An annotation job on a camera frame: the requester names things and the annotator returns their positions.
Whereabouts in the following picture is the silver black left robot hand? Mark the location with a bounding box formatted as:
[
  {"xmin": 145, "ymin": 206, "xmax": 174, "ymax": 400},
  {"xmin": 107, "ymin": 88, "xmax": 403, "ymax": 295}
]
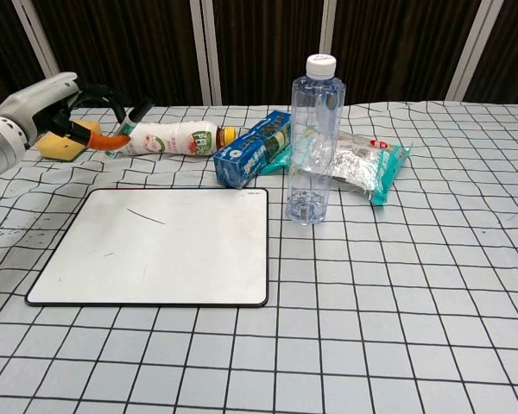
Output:
[{"xmin": 0, "ymin": 72, "xmax": 130, "ymax": 150}]

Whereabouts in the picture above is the green whiteboard marker black cap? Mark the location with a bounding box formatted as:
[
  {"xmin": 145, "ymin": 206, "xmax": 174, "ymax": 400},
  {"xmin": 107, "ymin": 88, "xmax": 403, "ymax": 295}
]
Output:
[{"xmin": 105, "ymin": 99, "xmax": 155, "ymax": 157}]

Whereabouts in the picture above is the yellow sponge green backing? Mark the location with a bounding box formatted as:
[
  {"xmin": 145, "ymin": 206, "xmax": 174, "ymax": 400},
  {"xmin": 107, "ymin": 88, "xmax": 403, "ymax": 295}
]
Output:
[{"xmin": 36, "ymin": 120, "xmax": 103, "ymax": 163}]

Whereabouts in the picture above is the white yogurt drink bottle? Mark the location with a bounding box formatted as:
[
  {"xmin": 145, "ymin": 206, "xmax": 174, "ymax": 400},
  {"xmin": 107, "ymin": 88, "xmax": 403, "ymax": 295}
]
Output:
[{"xmin": 114, "ymin": 121, "xmax": 237, "ymax": 159}]

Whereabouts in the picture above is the blue rectangular cardboard box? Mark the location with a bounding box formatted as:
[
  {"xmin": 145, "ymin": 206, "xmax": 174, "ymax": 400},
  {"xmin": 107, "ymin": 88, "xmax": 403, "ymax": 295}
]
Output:
[{"xmin": 212, "ymin": 110, "xmax": 294, "ymax": 190}]

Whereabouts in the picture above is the clear plastic water bottle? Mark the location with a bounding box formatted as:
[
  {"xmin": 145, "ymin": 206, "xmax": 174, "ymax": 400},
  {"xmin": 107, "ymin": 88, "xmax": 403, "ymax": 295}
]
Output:
[{"xmin": 287, "ymin": 53, "xmax": 347, "ymax": 227}]

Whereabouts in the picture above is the teal silver snack bag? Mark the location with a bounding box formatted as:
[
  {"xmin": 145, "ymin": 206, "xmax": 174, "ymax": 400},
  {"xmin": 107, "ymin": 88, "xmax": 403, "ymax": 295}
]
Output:
[{"xmin": 258, "ymin": 131, "xmax": 413, "ymax": 207}]

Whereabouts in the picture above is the white black checkered tablecloth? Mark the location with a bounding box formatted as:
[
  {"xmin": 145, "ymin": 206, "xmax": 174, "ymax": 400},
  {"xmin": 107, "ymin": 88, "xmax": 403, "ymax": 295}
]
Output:
[{"xmin": 0, "ymin": 99, "xmax": 518, "ymax": 414}]

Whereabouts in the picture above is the white dry-erase board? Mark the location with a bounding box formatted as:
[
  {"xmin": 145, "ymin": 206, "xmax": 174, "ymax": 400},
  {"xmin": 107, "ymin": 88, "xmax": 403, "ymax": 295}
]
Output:
[{"xmin": 24, "ymin": 187, "xmax": 270, "ymax": 308}]

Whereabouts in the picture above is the dark folding screen white frame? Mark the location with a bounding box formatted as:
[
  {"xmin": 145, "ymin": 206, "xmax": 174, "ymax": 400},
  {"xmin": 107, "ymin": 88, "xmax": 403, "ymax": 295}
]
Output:
[{"xmin": 0, "ymin": 0, "xmax": 518, "ymax": 113}]

